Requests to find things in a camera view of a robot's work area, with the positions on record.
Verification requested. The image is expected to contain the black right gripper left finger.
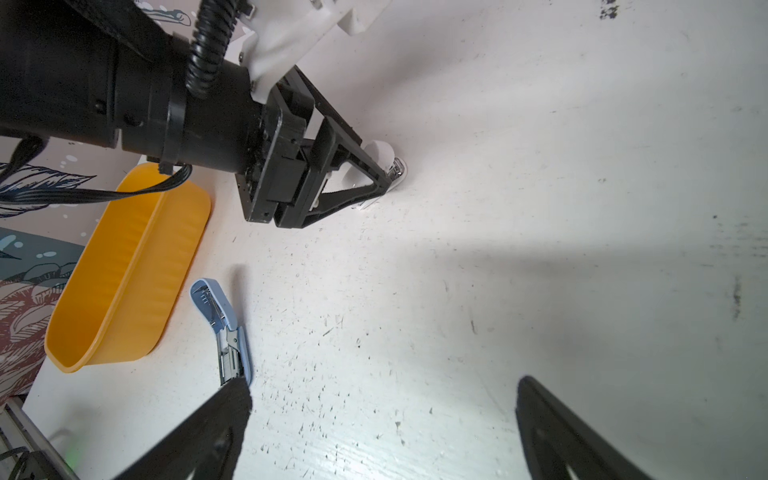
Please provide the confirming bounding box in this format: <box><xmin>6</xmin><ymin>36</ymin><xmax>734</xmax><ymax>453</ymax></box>
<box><xmin>118</xmin><ymin>378</ymin><xmax>252</xmax><ymax>479</ymax></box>

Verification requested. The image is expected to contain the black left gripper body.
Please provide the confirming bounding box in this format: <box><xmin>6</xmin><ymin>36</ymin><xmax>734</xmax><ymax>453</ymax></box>
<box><xmin>236</xmin><ymin>83</ymin><xmax>314</xmax><ymax>224</ymax></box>

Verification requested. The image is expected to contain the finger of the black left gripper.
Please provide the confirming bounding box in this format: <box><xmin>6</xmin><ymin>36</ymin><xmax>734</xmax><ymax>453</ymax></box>
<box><xmin>274</xmin><ymin>117</ymin><xmax>390</xmax><ymax>229</ymax></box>
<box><xmin>290</xmin><ymin>66</ymin><xmax>362</xmax><ymax>146</ymax></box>

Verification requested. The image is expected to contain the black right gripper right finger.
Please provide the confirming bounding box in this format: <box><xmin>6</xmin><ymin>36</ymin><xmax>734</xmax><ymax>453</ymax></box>
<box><xmin>515</xmin><ymin>376</ymin><xmax>648</xmax><ymax>479</ymax></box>

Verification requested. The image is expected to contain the white mini stapler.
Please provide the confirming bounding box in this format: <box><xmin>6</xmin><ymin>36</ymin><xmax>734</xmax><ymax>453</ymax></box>
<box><xmin>310</xmin><ymin>140</ymin><xmax>408</xmax><ymax>213</ymax></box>

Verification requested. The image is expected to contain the blue mini stapler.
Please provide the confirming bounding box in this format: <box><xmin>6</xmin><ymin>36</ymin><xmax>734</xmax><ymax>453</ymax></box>
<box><xmin>189</xmin><ymin>278</ymin><xmax>253</xmax><ymax>386</ymax></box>

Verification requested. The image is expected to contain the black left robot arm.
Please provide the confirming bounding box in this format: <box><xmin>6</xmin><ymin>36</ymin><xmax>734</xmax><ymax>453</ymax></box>
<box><xmin>1</xmin><ymin>1</ymin><xmax>399</xmax><ymax>373</ymax></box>

